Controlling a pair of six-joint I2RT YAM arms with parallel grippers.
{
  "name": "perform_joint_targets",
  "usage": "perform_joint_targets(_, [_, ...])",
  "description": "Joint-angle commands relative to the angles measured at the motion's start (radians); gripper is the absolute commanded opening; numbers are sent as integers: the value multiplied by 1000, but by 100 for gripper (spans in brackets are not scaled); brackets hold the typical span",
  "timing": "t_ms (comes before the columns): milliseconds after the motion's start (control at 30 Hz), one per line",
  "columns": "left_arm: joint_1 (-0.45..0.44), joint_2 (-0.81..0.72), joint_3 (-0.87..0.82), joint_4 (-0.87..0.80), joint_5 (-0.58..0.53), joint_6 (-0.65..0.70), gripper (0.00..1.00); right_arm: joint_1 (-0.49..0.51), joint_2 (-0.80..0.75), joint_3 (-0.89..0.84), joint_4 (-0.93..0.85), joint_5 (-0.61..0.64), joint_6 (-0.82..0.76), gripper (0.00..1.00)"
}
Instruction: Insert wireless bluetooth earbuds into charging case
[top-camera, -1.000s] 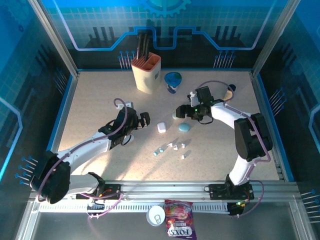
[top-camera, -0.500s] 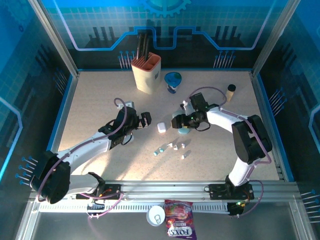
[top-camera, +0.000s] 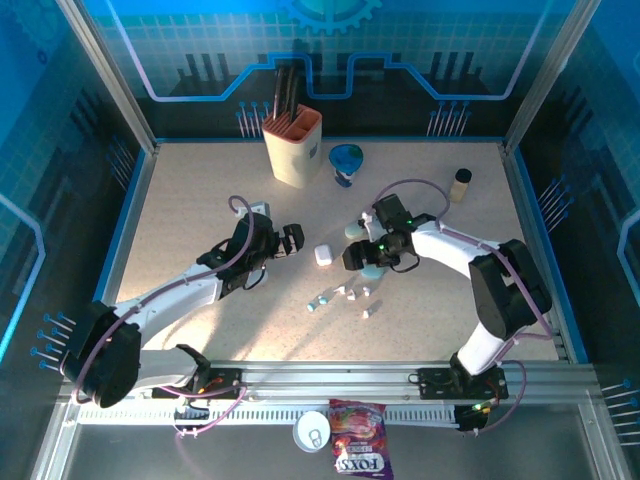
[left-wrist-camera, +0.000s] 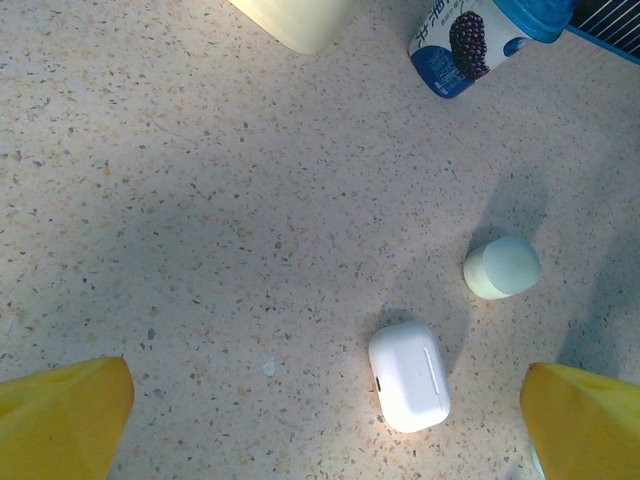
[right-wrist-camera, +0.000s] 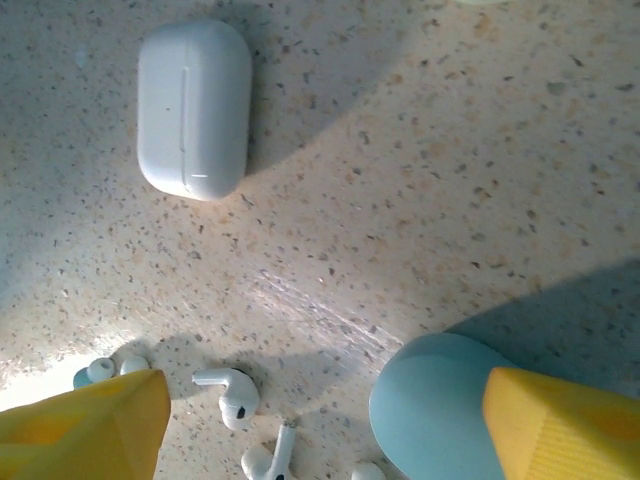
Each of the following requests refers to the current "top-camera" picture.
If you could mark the white earbud case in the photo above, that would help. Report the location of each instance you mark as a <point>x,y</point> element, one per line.
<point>323,255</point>

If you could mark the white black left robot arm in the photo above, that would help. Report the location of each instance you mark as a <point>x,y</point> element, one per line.
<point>165,300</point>

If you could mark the blue globe print cup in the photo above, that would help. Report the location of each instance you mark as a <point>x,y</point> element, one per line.
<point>345,156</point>

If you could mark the small bottle black cap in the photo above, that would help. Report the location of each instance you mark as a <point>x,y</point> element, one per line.
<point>461,184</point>

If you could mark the beige knife block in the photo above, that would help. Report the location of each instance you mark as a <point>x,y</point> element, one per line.
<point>295,155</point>

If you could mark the white tin can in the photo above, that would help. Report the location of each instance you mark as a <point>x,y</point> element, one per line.
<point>311,430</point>

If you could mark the purple candy bag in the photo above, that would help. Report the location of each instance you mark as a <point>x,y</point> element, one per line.
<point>357,435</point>

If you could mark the black electronics box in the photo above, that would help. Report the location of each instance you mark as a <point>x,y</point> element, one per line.
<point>470,420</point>

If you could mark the aluminium side rail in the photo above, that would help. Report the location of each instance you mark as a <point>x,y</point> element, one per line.
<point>129,235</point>
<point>529,235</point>

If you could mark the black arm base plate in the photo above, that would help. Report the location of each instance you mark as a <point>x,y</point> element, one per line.
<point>435,387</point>
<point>230,376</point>

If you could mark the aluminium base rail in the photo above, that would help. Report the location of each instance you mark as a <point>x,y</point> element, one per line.
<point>325,377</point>

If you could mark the aluminium frame post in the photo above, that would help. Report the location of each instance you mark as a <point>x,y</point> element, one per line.
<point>547,75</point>
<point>111,75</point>

